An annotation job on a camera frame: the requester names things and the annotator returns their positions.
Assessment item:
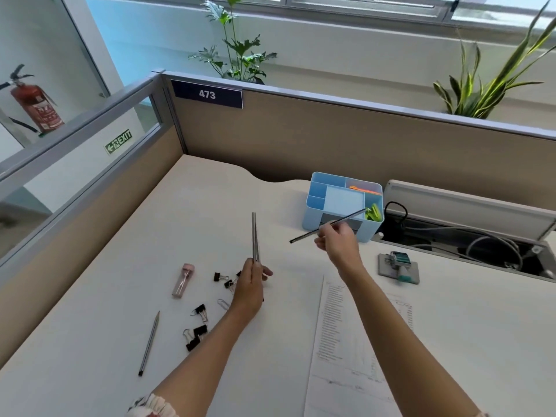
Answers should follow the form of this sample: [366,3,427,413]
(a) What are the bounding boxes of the black silver pen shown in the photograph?
[289,207,369,244]

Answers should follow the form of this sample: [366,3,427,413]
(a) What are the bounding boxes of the white desk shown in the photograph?
[0,153,556,417]

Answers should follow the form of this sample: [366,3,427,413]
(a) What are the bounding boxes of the person's left forearm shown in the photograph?
[149,308,261,417]

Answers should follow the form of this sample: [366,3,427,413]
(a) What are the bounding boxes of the grey cable tray lid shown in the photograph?
[383,179,556,242]

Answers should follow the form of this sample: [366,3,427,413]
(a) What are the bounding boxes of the blue desk organizer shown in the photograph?
[302,171,385,244]

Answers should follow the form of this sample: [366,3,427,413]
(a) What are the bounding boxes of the person's right forearm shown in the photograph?
[347,273,489,417]

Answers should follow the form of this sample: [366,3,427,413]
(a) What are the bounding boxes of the looped grey cable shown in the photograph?
[466,235,523,270]

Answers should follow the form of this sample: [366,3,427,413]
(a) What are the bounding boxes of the glass topped side partition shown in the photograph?
[0,71,190,370]

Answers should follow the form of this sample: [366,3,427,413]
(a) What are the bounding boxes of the person's right hand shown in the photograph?
[313,222,365,283]

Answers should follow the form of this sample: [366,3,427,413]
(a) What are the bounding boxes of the red fire extinguisher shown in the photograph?
[0,64,65,135]

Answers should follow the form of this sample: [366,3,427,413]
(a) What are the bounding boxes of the leafy green plant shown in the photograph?
[188,0,279,86]

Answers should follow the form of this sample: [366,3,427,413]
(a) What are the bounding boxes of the pile of black binder clips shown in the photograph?
[182,269,244,352]

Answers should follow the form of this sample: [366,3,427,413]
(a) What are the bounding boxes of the green exit sign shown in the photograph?
[104,129,133,156]

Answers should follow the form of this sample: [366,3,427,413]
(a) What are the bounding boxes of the grey stamp pad case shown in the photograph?
[376,253,421,285]

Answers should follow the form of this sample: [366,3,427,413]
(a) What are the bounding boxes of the printed paper sheet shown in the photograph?
[303,275,416,417]

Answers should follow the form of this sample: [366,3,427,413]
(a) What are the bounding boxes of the flat grey cable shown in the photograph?
[408,225,474,236]

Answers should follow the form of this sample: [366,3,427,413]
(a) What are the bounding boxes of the grey window frame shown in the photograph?
[204,0,556,33]

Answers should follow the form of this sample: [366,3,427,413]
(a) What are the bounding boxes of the dark blue number sign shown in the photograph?
[170,79,244,110]

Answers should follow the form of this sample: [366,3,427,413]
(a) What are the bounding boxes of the green snake plant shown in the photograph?
[433,0,556,120]

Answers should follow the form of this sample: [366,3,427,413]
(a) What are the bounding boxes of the green date stamp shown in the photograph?
[389,250,411,283]

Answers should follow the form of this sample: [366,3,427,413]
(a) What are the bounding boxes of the white floral dress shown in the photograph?
[126,393,181,417]

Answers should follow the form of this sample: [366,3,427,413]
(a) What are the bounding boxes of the black cable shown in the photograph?
[384,201,409,239]

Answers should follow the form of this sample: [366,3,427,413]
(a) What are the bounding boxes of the clear pink lead tube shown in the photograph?
[171,263,195,299]

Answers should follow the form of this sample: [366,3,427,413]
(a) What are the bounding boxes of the short grey pencil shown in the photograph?
[138,311,161,378]

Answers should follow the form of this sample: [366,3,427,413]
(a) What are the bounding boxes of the person's left hand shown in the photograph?
[228,257,275,320]

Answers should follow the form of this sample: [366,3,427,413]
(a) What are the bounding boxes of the beige partition panel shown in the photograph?
[152,69,556,211]

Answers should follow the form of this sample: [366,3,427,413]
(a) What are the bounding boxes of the grey desk cable tray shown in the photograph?
[375,208,556,283]

